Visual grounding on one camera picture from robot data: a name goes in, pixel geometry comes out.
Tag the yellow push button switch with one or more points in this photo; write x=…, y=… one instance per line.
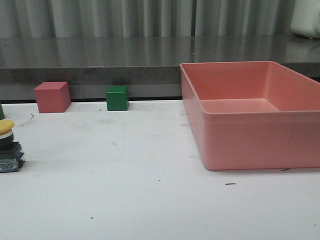
x=11, y=153

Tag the green cube block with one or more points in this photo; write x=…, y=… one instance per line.
x=117, y=98

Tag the grey stone counter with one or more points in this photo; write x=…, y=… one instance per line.
x=148, y=66

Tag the pink plastic bin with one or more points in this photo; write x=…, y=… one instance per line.
x=252, y=115

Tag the pink cube block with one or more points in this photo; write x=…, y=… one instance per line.
x=53, y=97

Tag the green block at left edge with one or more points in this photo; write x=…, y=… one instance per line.
x=2, y=115

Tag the white appliance in background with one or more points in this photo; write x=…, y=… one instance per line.
x=306, y=19

